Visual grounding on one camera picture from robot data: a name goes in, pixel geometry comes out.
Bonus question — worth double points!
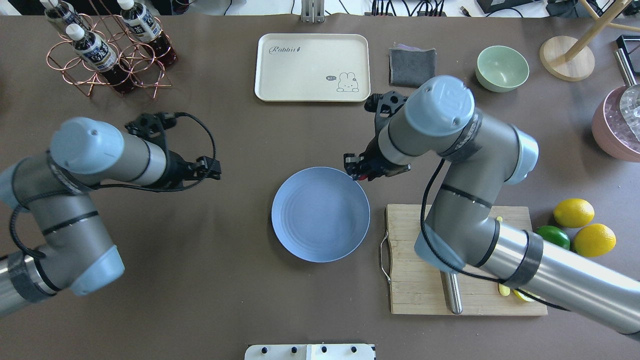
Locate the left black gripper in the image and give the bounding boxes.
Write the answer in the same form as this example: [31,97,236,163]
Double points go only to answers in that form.
[125,112,222,192]

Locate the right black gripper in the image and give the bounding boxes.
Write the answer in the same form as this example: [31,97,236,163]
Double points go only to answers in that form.
[343,90,410,182]

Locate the blue plate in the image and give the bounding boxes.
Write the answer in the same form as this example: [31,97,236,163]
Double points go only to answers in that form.
[270,166,371,264]

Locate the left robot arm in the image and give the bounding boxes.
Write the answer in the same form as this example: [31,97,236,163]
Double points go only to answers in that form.
[0,112,222,317]

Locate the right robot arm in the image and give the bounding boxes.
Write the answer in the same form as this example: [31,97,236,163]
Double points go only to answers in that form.
[343,75,640,341]

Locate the grey folded cloth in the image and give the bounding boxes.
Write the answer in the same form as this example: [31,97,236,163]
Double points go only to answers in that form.
[388,44,437,88]

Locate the cream rabbit tray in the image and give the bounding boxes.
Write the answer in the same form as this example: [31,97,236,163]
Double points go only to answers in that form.
[254,33,371,103]

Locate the bamboo cutting board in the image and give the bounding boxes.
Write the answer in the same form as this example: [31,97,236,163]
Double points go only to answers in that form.
[385,203,547,317]

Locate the top drink bottle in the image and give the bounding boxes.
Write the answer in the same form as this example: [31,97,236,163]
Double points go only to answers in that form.
[66,23,136,94]

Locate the steel muddler black tip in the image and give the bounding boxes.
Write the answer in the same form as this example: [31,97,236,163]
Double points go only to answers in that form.
[439,271,464,315]

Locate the green bowl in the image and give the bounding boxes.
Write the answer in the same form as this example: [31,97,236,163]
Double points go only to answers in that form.
[475,45,530,93]

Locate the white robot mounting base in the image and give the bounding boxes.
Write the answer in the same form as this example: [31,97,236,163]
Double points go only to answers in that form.
[244,342,377,360]

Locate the lower right drink bottle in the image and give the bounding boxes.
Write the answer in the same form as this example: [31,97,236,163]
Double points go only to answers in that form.
[39,0,92,39]

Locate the green lime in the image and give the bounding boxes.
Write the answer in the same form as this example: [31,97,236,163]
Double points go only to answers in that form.
[534,225,571,250]

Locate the thick lemon slice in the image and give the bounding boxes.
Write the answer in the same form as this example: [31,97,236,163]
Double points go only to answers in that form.
[512,289,540,302]

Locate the upper yellow lemon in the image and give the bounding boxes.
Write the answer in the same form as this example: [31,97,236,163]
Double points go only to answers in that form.
[552,198,595,229]

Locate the yellow lemon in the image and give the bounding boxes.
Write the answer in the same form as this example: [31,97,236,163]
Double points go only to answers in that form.
[573,223,617,258]
[552,198,595,229]

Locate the wooden stand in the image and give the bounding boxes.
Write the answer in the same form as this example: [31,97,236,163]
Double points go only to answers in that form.
[539,0,639,82]

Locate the lower yellow lemon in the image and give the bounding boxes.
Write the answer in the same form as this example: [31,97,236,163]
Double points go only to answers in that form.
[573,223,617,258]

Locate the pink bowl with ice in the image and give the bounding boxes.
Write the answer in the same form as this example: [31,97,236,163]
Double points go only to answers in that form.
[591,86,640,163]

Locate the copper wire bottle rack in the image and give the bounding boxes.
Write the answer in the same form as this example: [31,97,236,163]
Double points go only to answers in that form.
[41,0,178,97]

